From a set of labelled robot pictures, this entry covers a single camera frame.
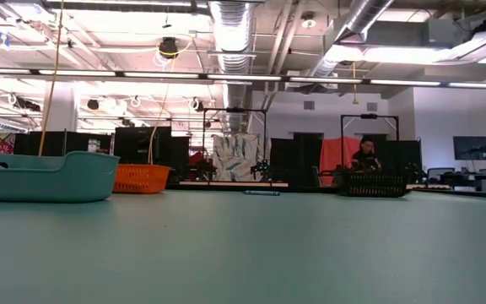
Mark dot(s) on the white leaf print cloth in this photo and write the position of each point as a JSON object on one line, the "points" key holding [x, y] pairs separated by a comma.
{"points": [[239, 156]]}

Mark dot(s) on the small background robot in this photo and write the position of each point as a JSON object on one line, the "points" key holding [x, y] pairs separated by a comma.
{"points": [[262, 169]]}

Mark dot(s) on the wooden table board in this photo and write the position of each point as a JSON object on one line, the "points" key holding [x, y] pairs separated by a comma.
{"points": [[234, 184]]}

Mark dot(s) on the black partition panel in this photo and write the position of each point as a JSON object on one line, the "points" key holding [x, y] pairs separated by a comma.
{"points": [[403, 156], [49, 143], [293, 160], [142, 145]]}

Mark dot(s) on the long light bar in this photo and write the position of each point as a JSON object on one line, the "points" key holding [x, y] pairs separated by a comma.
{"points": [[243, 77]]}

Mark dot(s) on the orange red cloth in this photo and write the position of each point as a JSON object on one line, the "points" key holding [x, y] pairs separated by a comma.
{"points": [[336, 154]]}

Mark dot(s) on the teal table mat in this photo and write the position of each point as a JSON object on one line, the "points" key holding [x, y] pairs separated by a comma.
{"points": [[243, 253]]}

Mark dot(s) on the orange plastic basket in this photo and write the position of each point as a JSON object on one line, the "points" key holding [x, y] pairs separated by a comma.
{"points": [[142, 179]]}

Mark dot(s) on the person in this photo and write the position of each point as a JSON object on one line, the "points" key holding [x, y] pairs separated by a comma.
{"points": [[365, 156]]}

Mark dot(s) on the black plastic basket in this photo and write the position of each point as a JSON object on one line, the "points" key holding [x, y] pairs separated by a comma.
{"points": [[374, 186]]}

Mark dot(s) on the clear plastic container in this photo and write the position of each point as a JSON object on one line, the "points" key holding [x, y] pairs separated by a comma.
{"points": [[44, 177]]}

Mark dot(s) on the desk with equipment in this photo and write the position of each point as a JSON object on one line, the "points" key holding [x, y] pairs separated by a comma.
{"points": [[466, 177]]}

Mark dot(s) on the black stand frame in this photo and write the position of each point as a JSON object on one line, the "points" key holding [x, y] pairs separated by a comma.
{"points": [[369, 116], [234, 110]]}

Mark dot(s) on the silver ventilation duct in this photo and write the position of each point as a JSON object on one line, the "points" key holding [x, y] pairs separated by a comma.
{"points": [[230, 42], [352, 21]]}

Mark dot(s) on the black ceiling camera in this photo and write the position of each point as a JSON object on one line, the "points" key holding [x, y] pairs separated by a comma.
{"points": [[168, 47]]}

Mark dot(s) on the dark wall monitor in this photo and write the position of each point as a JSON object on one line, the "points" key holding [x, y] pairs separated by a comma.
{"points": [[473, 148]]}

